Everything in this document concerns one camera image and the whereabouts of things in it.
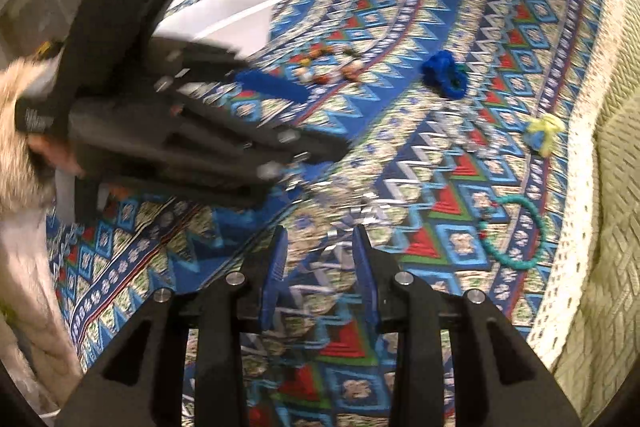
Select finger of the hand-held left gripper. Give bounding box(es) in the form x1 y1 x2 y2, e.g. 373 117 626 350
150 37 312 108
100 99 352 210

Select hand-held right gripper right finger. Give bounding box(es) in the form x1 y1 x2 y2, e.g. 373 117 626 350
352 223 582 427

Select teal beaded bracelet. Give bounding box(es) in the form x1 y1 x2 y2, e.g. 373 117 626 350
477 194 547 270

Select yellow and blue hair tie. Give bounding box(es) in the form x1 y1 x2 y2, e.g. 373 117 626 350
522 113 566 156

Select multicolour beaded bracelet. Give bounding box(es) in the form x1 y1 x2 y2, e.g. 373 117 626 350
292 44 367 85

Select person's left forearm fur sleeve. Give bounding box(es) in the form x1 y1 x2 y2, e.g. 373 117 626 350
0 59 63 212

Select person's left hand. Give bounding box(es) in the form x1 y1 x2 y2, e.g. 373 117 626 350
29 138 87 180

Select blue patterned blanket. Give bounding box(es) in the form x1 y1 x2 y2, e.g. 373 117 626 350
46 0 610 427

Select white paper box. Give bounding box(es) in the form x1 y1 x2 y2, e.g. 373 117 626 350
150 0 287 58

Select cream crocheted blanket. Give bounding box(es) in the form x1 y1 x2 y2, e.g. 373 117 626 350
526 0 632 370

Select cream knit garment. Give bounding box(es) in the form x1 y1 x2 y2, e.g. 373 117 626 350
0 202 85 413

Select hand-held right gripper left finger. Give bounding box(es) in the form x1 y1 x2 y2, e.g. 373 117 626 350
55 225 289 427

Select blue scrunchie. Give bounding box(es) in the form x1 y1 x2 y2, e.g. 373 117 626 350
421 49 468 100

